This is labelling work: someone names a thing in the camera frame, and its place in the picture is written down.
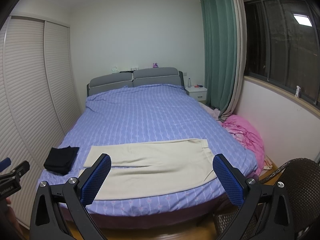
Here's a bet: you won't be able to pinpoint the folded black garment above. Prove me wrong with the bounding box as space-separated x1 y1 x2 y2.
44 146 80 176

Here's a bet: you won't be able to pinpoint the white louvered wardrobe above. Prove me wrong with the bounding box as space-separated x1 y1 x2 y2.
1 16 81 226

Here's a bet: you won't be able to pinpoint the left hand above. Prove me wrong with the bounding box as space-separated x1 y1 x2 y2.
1 198 22 239

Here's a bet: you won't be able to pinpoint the pink blanket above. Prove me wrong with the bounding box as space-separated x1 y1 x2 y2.
199 102 266 176

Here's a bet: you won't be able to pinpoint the dark framed window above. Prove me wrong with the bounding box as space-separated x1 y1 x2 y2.
245 0 319 107

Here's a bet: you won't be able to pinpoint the cream white pants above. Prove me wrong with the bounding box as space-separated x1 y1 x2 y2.
84 138 216 200

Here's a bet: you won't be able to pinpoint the purple floral bed sheet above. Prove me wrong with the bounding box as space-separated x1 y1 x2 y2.
36 83 259 217

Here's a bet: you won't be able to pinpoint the small white windowsill figure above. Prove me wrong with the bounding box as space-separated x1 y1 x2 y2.
295 86 301 98

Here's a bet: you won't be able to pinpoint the green curtain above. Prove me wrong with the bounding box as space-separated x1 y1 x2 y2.
200 0 238 113

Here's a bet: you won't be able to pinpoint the white nightstand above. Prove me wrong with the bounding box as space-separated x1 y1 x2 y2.
185 86 207 102

